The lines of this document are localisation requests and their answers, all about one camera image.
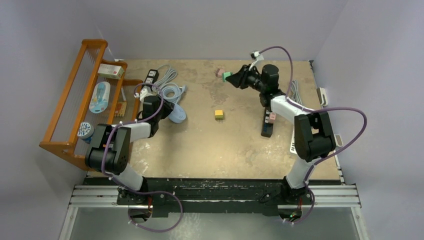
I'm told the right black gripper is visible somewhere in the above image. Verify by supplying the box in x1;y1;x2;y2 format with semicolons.
225;64;266;93

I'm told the green charger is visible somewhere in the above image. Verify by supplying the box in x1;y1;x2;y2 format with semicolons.
221;71;233;82

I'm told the pink usb charger plug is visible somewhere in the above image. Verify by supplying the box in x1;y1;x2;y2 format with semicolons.
215;68;225;78

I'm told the black power strip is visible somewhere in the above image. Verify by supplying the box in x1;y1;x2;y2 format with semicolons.
144;69;159;87
260;107;274;138

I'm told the round blue power socket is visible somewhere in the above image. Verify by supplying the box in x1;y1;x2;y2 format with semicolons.
168;103;187;124

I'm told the yellow usb charger plug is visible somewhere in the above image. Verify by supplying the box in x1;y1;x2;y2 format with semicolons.
214;109;225;121

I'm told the pink charger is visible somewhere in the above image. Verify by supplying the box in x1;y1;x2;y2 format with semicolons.
268;112;276;124

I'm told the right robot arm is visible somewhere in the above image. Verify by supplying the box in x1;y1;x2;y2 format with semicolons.
224;64;336;204

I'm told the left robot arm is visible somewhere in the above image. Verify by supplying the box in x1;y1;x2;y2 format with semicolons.
84;95;175;205

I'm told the orange snack packet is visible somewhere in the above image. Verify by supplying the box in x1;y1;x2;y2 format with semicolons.
114;101;127;117

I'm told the white red box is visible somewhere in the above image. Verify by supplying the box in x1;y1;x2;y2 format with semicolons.
97;63;125;80

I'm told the blue blister pack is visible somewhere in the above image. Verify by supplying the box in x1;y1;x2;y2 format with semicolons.
88;81;111;114

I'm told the orange wooden rack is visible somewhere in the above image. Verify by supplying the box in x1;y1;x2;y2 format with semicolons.
39;39;142;171

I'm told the blue white cup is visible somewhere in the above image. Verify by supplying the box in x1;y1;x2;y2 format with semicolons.
77;121;95;144

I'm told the white power strip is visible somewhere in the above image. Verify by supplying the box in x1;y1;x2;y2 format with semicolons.
289;132;297;155

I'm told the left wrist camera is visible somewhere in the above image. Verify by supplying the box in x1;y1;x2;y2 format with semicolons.
134;86;154;103

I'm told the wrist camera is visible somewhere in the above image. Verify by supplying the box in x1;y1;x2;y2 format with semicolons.
248;51;264;71
134;86;154;103

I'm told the blue coiled cable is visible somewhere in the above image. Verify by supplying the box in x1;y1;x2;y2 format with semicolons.
158;82;188;106

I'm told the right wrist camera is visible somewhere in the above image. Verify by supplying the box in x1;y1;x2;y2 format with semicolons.
248;51;264;71

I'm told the grey cable bundle right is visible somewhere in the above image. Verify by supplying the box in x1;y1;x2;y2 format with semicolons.
289;79;303;105

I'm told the white wall bracket upper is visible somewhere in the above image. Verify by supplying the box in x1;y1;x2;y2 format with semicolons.
316;87;329;107

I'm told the white wall bracket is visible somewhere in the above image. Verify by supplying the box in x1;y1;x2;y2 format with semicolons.
316;87;329;107
333;134;344;148

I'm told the black metal base rail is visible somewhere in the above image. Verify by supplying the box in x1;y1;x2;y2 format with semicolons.
69;178;361;219

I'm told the white wall bracket lower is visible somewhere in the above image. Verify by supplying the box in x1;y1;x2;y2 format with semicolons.
333;134;344;148

